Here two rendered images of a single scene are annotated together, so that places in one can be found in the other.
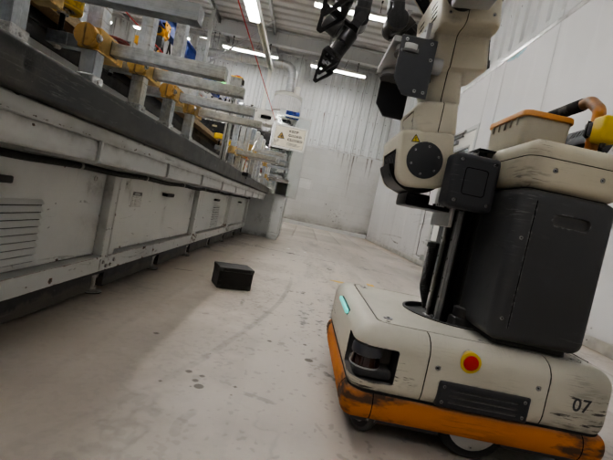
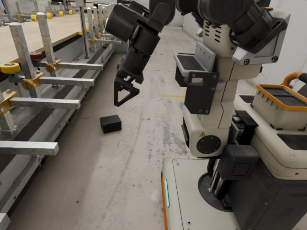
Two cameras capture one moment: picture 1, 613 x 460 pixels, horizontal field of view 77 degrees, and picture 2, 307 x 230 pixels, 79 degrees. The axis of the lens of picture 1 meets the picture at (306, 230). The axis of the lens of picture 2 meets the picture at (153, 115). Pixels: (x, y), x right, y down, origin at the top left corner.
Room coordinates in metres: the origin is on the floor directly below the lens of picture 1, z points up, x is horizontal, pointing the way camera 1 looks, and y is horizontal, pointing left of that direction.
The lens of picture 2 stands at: (0.50, -0.01, 1.23)
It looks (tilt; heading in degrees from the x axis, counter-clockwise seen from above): 31 degrees down; 357
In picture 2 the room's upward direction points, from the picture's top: 4 degrees clockwise
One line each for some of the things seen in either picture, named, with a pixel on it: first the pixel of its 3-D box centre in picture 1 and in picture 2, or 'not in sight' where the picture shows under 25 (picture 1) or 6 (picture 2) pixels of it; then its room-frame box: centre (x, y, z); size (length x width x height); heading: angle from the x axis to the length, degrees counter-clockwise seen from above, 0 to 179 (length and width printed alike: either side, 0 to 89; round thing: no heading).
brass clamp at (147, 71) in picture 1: (145, 70); (2, 103); (1.19, 0.58, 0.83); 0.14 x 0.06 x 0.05; 1
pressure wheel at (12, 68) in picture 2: not in sight; (13, 74); (1.46, 0.70, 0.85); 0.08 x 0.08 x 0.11
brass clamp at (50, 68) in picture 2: (192, 109); (54, 65); (1.69, 0.59, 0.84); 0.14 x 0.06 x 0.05; 1
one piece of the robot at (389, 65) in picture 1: (407, 73); (196, 74); (1.22, -0.21, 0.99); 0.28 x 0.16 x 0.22; 1
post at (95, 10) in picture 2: (241, 143); (97, 29); (2.92, 0.61, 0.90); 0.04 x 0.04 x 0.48; 1
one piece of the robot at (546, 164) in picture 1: (496, 227); (253, 152); (1.23, -0.59, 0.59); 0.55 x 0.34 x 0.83; 1
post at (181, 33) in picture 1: (172, 81); (29, 75); (1.42, 0.58, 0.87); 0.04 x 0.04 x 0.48; 1
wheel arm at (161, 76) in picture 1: (174, 79); (27, 102); (1.21, 0.49, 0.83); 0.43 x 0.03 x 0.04; 91
